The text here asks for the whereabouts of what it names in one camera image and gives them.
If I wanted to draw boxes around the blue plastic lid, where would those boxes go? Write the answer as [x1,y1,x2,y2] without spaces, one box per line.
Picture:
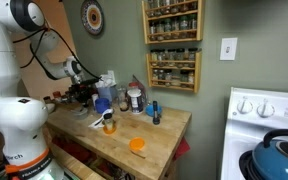
[145,105,162,117]

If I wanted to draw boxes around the wooden spice rack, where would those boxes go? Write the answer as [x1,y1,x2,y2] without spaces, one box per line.
[142,0,205,44]
[146,49,202,93]

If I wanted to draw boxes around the blue mug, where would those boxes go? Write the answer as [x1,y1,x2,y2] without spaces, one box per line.
[95,98,110,114]

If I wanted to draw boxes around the clear glass jar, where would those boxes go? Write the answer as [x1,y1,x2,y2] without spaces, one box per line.
[118,88,129,111]

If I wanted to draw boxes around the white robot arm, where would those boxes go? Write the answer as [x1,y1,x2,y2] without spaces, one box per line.
[0,0,83,180]

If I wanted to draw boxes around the clear plastic container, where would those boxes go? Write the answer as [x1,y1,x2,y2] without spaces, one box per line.
[71,107,89,120]

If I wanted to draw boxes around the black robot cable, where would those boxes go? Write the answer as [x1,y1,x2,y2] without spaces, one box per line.
[12,26,102,81]

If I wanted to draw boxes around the orange cup with black lid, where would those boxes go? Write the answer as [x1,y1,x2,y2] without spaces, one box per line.
[103,113,116,134]

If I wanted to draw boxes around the blue pot with lid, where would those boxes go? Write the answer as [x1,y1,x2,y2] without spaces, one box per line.
[239,129,288,180]

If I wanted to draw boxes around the wooden kitchen cart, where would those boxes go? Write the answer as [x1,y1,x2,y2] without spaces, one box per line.
[47,104,192,180]

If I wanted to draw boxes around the upper wooden spice rack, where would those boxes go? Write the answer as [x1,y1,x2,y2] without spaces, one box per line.
[142,0,205,44]

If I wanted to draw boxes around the white supplement jar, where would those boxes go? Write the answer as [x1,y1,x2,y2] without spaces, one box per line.
[128,88,143,114]

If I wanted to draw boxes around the orange plastic lid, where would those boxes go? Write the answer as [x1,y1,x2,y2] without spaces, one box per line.
[129,137,145,151]

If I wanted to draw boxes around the white light switch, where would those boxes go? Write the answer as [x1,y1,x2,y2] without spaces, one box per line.
[220,38,238,61]

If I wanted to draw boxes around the white stove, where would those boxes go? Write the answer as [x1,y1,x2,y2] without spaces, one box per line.
[220,88,288,180]

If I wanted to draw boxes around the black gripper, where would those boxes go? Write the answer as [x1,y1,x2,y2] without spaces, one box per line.
[69,79,98,103]

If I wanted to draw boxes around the decorative wall plate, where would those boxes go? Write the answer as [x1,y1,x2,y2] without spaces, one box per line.
[81,0,104,36]

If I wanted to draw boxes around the lower wooden spice rack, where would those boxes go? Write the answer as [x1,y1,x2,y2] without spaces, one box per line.
[146,49,202,93]

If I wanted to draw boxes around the blue pepper grinder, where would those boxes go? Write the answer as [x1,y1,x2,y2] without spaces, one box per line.
[153,101,160,125]

